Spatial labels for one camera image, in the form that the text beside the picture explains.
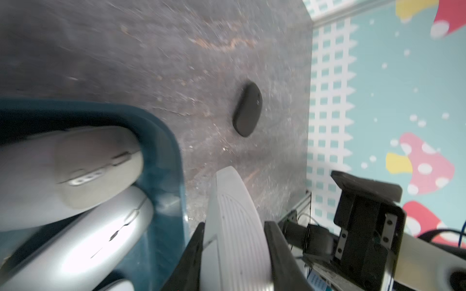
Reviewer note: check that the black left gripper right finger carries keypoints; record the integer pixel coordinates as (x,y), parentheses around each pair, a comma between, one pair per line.
(286,274)

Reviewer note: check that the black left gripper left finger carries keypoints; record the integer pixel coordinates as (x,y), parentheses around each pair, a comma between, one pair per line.
(186,275)

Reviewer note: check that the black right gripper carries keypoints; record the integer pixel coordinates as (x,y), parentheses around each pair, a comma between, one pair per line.
(364,255)

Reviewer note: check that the white rounded mouse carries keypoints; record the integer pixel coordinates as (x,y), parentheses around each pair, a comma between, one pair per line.
(235,255)

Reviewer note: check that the silver grey mouse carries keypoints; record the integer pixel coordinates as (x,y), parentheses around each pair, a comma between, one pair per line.
(80,256)

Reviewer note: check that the black mouse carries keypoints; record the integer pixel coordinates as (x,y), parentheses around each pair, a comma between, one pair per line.
(248,110)

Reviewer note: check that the light grey slim mouse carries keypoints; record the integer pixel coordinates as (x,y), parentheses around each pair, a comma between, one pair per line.
(57,175)

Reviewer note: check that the dark teal storage tray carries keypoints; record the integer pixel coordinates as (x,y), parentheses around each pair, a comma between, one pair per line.
(152,260)

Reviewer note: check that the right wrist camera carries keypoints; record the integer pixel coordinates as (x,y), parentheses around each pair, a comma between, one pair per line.
(422,266)

